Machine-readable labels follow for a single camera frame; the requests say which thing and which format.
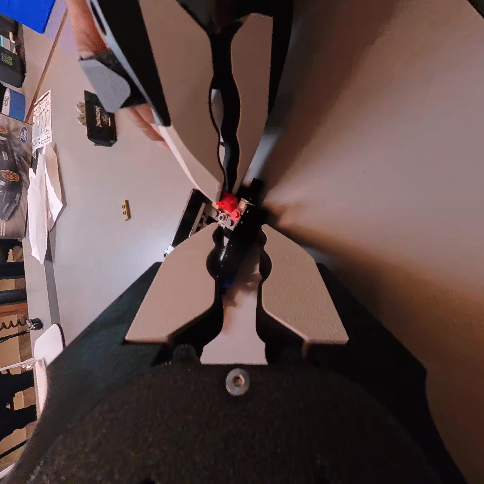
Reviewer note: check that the person's right hand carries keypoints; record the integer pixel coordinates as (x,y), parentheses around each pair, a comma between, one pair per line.
(79,30)

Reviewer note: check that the small black box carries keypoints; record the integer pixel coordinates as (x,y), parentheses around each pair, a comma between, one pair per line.
(9,64)

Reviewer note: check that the white book stand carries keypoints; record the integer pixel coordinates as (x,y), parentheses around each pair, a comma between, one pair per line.
(47,355)

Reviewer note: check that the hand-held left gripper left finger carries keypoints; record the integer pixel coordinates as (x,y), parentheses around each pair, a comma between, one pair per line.
(170,299)

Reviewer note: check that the black lego assembly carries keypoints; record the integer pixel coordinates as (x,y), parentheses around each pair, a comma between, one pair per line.
(98,121)

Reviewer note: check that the white paper bags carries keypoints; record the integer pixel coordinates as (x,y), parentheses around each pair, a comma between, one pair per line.
(41,204)

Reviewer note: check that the lego set box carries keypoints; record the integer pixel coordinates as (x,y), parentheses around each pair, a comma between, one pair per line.
(11,181)

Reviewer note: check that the blue bin with white label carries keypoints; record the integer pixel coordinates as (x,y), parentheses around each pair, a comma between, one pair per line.
(26,11)

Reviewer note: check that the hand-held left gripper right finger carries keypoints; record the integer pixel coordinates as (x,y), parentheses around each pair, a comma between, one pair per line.
(306,299)

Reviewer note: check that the printed white sheet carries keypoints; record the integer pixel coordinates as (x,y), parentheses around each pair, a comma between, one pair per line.
(41,121)

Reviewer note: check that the tan flat lego plate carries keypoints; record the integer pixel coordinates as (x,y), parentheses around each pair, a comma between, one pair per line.
(126,209)

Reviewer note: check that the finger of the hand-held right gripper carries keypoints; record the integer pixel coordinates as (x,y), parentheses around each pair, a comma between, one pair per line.
(253,76)
(189,76)

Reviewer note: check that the partly built lego car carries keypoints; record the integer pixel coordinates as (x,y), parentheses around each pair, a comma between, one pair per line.
(231,208)

